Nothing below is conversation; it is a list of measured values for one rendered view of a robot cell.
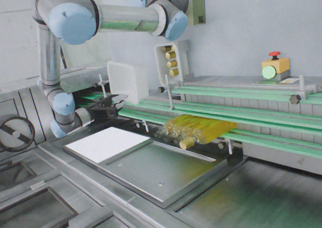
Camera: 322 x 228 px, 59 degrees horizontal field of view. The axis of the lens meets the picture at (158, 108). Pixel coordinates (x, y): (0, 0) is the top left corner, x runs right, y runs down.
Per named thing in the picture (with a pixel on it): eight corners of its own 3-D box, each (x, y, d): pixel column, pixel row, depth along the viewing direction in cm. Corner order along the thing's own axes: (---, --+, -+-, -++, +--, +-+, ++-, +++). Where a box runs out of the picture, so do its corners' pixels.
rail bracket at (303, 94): (307, 91, 89) (287, 104, 81) (306, 68, 87) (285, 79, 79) (321, 92, 86) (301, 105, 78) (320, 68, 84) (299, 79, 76)
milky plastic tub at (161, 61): (172, 82, 157) (160, 86, 152) (165, 42, 151) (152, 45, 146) (194, 83, 144) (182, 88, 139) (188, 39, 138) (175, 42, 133)
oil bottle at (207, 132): (226, 124, 119) (191, 144, 107) (224, 111, 118) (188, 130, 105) (237, 127, 115) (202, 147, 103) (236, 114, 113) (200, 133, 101)
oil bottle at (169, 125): (196, 119, 133) (162, 136, 120) (194, 108, 131) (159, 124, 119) (205, 121, 128) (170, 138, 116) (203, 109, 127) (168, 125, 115)
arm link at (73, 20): (172, -3, 114) (37, -18, 78) (196, 16, 108) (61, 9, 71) (161, 24, 121) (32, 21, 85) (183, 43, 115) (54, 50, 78)
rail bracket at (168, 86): (180, 104, 137) (161, 112, 130) (175, 70, 133) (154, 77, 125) (185, 105, 135) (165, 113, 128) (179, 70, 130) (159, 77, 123)
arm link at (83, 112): (79, 112, 115) (85, 130, 118) (88, 108, 117) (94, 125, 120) (71, 109, 120) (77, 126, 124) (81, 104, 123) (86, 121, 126)
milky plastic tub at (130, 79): (121, 57, 137) (105, 60, 132) (150, 62, 120) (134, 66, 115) (126, 91, 143) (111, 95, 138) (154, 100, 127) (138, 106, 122)
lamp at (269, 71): (265, 77, 105) (260, 79, 103) (264, 65, 103) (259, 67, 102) (276, 77, 101) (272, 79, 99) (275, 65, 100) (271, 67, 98)
